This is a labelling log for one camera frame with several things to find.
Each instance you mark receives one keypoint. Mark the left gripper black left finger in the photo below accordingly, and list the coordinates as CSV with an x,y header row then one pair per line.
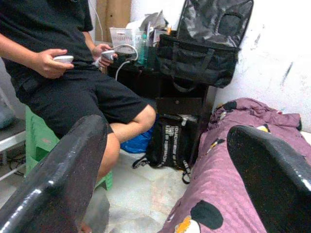
x,y
56,184

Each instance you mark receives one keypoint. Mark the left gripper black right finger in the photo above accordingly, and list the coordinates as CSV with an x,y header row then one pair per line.
x,y
277,179

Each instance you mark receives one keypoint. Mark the white handheld controller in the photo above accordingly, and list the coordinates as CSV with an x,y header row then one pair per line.
x,y
63,59
105,56

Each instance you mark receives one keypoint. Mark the person's right hand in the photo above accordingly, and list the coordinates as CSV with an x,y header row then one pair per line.
x,y
49,64

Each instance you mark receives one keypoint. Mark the person's left hand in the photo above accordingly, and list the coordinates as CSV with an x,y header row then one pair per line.
x,y
103,54

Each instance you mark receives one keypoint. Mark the green plastic stool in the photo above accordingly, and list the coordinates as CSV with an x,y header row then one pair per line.
x,y
39,143

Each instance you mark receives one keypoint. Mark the white quilted mattress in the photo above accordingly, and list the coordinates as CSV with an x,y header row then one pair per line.
x,y
306,134

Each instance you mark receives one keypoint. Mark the purple cartoon print blanket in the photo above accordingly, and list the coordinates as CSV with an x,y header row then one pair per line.
x,y
218,170

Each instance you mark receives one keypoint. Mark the grey metal shelf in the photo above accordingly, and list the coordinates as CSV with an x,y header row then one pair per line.
x,y
11,140

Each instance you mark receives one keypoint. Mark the blue bag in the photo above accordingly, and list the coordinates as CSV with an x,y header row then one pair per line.
x,y
138,143

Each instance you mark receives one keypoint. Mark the person in black shorts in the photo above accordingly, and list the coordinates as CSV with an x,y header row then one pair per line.
x,y
60,92

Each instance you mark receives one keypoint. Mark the black white striped bag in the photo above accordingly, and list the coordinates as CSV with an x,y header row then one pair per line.
x,y
170,145

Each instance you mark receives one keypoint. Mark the black bedside cabinet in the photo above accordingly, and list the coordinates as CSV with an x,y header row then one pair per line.
x,y
170,97

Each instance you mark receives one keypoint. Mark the large black bag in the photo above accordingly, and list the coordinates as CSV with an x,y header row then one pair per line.
x,y
201,48

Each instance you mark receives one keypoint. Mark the white plastic basket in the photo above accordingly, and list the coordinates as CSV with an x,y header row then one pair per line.
x,y
122,37

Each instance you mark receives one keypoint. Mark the green clear bottle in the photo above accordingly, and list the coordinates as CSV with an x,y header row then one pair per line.
x,y
143,48

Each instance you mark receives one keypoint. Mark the brown wooden board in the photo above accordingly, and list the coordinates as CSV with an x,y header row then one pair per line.
x,y
113,19

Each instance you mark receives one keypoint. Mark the crumpled grey paper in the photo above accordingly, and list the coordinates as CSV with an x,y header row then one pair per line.
x,y
155,21

